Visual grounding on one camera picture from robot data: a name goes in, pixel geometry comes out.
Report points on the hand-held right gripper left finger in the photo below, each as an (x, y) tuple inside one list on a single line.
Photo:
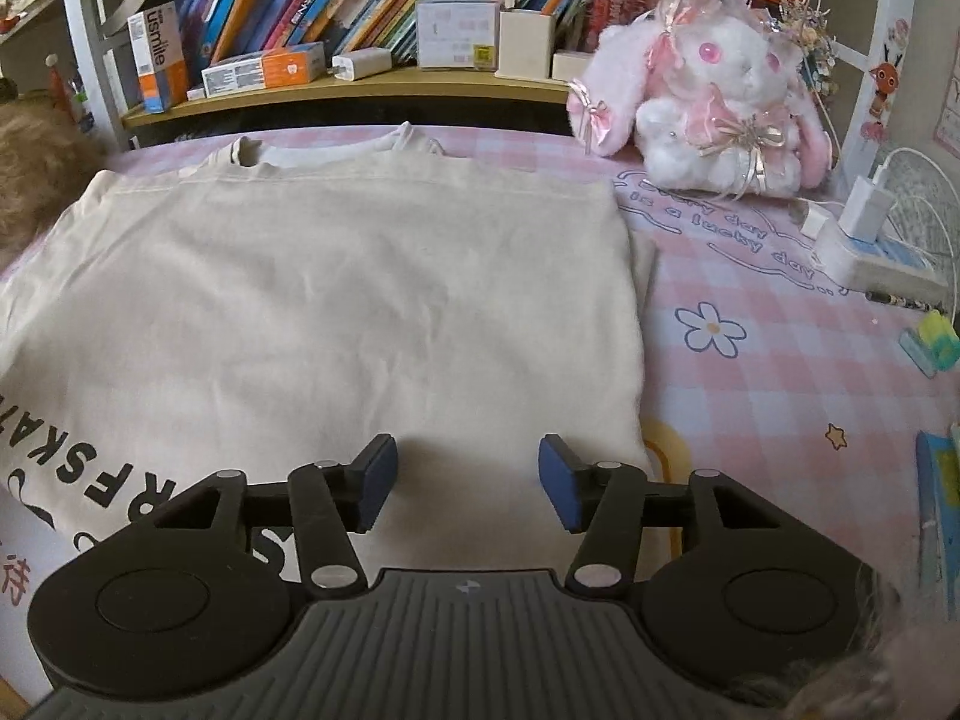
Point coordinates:
[(379, 480)]

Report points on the brown furry plush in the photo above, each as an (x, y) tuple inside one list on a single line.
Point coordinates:
[(41, 180)]

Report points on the small white plug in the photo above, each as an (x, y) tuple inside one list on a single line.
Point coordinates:
[(816, 221)]

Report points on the black pen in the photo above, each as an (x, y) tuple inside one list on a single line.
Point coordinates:
[(904, 301)]

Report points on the blue book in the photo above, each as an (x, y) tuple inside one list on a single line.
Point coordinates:
[(937, 517)]

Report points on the green yellow correction tape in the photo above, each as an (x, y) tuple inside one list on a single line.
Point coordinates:
[(931, 345)]

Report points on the cream printed t-shirt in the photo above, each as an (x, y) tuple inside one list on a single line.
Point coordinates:
[(337, 300)]

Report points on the cartoon deer sticker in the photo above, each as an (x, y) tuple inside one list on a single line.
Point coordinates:
[(886, 82)]

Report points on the tall white orange box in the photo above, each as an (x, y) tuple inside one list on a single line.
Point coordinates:
[(157, 60)]

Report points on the white power strip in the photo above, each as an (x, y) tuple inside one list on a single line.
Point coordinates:
[(877, 270)]

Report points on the clear labelled box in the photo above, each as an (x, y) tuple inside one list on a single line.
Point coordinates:
[(457, 34)]

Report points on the wooden bookshelf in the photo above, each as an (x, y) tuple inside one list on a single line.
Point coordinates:
[(337, 94)]

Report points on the alphabet wall poster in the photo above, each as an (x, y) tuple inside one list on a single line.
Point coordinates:
[(949, 112)]

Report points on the pink white plush bunny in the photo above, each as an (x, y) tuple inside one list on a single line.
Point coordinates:
[(712, 105)]

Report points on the flat white orange box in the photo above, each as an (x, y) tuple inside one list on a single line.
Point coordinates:
[(262, 69)]

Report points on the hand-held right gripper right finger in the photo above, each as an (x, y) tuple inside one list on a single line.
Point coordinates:
[(559, 480)]

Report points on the white power adapter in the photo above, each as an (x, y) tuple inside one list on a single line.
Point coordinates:
[(364, 64)]

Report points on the pink checked cartoon desk mat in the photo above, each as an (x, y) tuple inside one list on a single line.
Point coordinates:
[(750, 390)]

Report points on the fuzzy beige sleeve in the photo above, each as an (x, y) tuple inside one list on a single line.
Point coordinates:
[(885, 660)]

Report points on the dried flower bouquet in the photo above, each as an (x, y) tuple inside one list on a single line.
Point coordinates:
[(810, 37)]

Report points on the small white box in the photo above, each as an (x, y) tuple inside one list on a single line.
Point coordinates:
[(574, 66)]

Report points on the cream pen holder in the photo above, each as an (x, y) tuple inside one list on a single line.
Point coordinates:
[(525, 45)]

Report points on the white charger plug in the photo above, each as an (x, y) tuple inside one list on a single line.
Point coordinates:
[(864, 206)]

